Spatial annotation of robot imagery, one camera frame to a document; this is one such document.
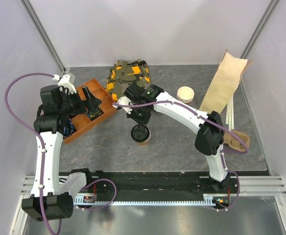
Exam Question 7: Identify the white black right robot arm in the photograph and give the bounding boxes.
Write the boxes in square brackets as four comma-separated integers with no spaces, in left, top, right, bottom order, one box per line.
[117,83,230,193]

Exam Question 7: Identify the cardboard cup carrier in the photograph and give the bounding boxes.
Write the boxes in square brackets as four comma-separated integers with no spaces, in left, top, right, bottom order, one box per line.
[224,130,250,152]

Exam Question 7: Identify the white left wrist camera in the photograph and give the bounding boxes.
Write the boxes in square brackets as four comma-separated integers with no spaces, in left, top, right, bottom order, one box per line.
[52,73,77,94]

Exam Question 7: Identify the orange compartment tray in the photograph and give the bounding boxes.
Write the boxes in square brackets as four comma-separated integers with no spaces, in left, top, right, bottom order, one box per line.
[64,79,116,144]

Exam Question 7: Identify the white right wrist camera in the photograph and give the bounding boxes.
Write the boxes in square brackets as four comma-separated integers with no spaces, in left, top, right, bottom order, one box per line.
[114,96,132,113]

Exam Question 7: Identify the grey slotted cable duct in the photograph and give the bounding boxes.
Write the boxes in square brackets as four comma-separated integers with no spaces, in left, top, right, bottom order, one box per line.
[73,194,230,210]

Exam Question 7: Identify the single brown paper cup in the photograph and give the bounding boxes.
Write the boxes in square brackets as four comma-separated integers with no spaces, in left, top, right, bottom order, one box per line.
[133,134,151,147]

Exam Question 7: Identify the green yellow rolled sock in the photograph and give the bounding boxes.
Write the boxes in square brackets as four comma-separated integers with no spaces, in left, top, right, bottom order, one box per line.
[86,109,103,121]

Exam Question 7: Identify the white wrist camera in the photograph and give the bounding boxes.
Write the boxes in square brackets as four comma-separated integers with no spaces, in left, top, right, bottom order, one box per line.
[52,73,77,94]
[114,96,132,113]

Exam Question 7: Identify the stack of paper cups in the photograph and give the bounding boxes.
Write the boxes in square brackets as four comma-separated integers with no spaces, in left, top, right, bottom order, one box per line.
[176,86,195,104]

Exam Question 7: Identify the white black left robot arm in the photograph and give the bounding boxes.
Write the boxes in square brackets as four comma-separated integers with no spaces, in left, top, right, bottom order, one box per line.
[22,85,101,222]

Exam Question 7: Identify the brown paper bag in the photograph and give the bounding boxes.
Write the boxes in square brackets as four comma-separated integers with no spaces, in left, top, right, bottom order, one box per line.
[199,51,253,114]

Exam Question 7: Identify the camouflage folded cloth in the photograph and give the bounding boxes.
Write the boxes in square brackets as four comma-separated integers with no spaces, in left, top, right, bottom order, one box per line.
[105,59,151,101]

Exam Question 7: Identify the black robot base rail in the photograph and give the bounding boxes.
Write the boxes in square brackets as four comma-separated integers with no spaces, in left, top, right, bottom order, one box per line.
[87,171,238,200]

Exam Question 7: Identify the white paper straws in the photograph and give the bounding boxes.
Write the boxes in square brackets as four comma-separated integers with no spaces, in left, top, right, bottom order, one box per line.
[225,96,235,131]

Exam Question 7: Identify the blue striped rolled sock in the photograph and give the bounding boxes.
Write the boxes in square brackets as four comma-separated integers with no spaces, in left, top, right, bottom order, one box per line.
[63,119,77,139]

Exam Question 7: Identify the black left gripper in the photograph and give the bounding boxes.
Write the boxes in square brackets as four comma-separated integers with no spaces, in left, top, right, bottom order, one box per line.
[58,86,101,117]

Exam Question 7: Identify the black plastic cup lid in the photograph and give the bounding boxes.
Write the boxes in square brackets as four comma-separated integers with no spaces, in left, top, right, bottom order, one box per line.
[131,124,151,140]

